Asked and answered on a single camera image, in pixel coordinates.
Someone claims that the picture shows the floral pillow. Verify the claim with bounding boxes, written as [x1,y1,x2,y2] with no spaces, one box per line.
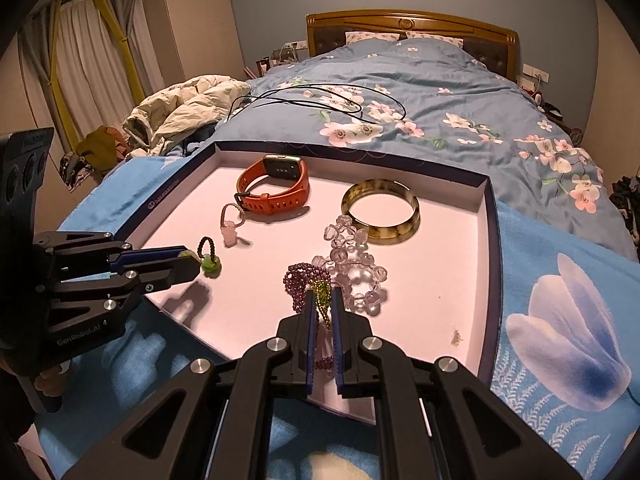
[405,31,465,48]
[345,31,401,45]

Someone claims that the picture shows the grey yellow curtain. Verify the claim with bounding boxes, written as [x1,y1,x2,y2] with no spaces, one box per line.
[17,2,83,153]
[92,0,167,102]

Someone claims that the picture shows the cream puffer jacket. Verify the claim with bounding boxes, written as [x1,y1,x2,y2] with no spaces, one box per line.
[122,75,251,157]

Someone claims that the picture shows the amber bangle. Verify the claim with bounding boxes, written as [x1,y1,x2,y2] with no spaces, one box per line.
[341,178,421,247]

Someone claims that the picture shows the blue floral duvet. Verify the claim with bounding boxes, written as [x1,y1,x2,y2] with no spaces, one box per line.
[167,40,640,263]

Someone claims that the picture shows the clear crystal bead bracelet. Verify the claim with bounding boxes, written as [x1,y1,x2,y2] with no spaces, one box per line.
[311,214,388,317]

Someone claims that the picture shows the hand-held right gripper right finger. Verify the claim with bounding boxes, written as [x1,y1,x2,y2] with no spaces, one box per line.
[332,287,586,480]

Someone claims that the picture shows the dark nightstand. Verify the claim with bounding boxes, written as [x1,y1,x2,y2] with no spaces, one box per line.
[540,102,586,146]

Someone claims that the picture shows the orange smartwatch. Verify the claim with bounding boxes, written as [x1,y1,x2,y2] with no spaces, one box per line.
[235,155,311,216]

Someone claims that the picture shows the green pendant charm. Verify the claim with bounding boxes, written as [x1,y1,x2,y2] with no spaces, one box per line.
[196,236,223,278]

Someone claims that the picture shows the person's left hand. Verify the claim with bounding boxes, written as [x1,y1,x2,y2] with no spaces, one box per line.
[34,366,67,397]

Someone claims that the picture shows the black cable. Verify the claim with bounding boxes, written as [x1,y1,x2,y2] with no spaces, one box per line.
[227,82,407,123]

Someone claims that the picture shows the pink pendant charm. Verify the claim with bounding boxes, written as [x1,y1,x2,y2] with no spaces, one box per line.
[220,202,248,248]

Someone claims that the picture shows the white sheer curtain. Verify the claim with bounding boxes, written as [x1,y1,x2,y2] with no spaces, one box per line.
[57,0,136,146]

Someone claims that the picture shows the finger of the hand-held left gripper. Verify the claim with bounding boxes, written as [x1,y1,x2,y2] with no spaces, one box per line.
[32,231,198,273]
[50,258,202,314]

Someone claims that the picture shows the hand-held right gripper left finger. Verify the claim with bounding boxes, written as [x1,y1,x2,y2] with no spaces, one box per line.
[60,290,321,480]

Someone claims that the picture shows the blue floral cloth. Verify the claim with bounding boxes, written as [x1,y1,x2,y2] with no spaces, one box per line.
[37,155,640,480]

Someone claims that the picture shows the wooden headboard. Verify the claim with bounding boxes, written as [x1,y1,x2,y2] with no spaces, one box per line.
[306,10,521,83]

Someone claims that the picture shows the pile of dark clothes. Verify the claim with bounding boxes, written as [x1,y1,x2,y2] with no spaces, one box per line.
[610,175,640,251]

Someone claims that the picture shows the purple bead bracelet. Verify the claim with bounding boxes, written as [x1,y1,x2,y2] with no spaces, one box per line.
[283,261,335,368]

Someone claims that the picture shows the dark blue shallow box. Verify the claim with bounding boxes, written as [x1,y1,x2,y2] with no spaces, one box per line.
[106,140,502,428]

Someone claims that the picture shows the olive garment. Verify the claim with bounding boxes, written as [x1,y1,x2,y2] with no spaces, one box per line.
[75,126,131,171]

